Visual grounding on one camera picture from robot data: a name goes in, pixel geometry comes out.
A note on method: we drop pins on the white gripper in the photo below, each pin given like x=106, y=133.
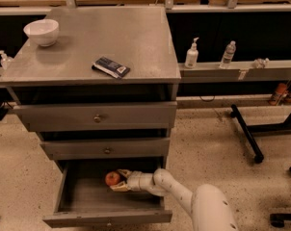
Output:
x=135, y=181

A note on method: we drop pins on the red apple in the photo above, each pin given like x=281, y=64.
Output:
x=112, y=178

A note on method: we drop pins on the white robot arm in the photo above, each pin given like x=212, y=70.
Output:
x=207, y=206

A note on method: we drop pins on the middle drawer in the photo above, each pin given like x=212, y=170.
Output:
x=106, y=148

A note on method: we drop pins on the open bottom drawer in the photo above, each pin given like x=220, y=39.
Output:
x=84, y=199

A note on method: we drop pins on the top drawer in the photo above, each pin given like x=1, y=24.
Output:
x=110, y=116

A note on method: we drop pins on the grey drawer cabinet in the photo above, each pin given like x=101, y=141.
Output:
x=62, y=73

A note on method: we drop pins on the dark snack packet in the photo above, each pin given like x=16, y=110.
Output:
x=114, y=69

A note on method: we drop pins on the white pump bottle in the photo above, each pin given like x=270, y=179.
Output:
x=192, y=55

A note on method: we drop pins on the black caster base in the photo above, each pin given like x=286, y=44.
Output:
x=277, y=220

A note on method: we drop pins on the white bowl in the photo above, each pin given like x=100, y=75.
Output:
x=42, y=32

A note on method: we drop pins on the clear water bottle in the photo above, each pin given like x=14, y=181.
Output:
x=228, y=55

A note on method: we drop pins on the small sanitizer pump bottle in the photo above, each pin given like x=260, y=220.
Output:
x=5, y=59

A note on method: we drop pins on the crumpled plastic wrapper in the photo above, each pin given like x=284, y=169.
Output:
x=260, y=63

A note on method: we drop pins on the orange bottle left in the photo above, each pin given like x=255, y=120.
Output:
x=278, y=93

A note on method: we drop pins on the black table leg frame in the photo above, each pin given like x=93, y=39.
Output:
x=261, y=129

